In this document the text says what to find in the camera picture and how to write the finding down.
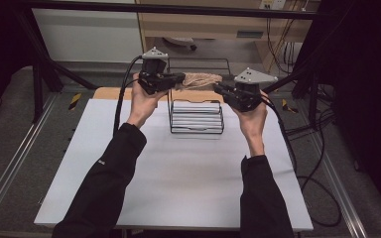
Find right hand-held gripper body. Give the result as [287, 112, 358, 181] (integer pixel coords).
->
[227, 67, 279, 113]

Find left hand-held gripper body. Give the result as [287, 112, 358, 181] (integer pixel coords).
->
[137, 47, 181, 96]

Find beige towel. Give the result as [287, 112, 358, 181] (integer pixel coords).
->
[175, 72, 224, 92]

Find black wire rack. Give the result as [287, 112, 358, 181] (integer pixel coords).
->
[166, 58, 231, 135]

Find person's left hand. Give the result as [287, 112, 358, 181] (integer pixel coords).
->
[126, 80, 171, 130]

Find person's right hand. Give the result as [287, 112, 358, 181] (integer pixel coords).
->
[232, 90, 270, 158]

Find office chair base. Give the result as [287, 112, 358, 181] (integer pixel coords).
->
[162, 36, 198, 52]

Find yellow black floor tape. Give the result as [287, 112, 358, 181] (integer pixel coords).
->
[67, 92, 83, 111]
[281, 98, 299, 114]

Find wooden board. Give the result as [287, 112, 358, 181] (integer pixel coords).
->
[92, 86, 224, 103]

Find wooden desk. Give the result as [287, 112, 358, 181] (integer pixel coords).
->
[135, 0, 321, 73]

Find white cabinet panel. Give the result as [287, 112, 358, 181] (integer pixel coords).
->
[32, 8, 144, 63]

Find white power outlet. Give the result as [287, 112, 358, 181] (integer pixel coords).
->
[259, 0, 288, 11]

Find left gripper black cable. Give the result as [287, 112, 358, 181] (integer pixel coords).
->
[112, 55, 144, 137]

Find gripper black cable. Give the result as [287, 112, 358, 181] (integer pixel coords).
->
[112, 55, 144, 137]
[261, 97, 342, 228]

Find black metal frame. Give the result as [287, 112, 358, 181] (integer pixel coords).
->
[13, 0, 331, 124]

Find hanging cables bundle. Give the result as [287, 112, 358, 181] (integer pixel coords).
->
[265, 17, 296, 75]

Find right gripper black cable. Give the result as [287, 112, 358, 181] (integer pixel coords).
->
[261, 97, 342, 228]

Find black floor cables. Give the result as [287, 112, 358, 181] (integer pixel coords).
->
[285, 82, 337, 137]

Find aluminium floor rail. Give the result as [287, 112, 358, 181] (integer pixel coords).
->
[312, 131, 369, 238]
[0, 93, 60, 226]

